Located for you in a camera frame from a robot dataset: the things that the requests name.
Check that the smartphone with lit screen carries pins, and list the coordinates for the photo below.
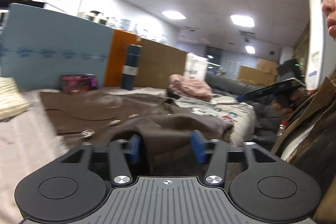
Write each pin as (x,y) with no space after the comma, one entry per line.
(78,83)

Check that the brown cardboard box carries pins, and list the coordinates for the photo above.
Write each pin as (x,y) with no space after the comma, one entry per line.
(157,63)

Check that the brown leather jacket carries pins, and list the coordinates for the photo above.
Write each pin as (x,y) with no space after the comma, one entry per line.
(99,118)

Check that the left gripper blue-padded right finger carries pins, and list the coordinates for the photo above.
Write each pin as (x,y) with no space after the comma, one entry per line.
(213,153)

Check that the person in brown coat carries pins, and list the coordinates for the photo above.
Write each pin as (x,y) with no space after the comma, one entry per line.
(308,142)

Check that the orange cardboard panel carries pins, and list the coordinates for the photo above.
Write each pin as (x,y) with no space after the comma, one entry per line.
(117,57)

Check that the dark blue thermos bottle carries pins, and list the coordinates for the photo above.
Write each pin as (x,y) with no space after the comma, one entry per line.
(130,68)

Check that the pink fluffy garment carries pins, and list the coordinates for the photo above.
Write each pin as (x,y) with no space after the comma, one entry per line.
(193,88)

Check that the cream knitted sweater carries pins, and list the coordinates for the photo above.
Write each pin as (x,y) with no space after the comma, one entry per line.
(12,103)

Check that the large blue cardboard box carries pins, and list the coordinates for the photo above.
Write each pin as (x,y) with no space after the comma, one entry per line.
(38,46)

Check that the dark grey sofa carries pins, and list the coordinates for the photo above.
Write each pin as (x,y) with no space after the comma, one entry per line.
(227,87)

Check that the white printed box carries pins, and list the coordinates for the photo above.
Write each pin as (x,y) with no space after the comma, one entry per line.
(195,67)

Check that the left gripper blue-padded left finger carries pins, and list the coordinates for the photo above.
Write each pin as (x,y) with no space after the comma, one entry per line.
(120,154)

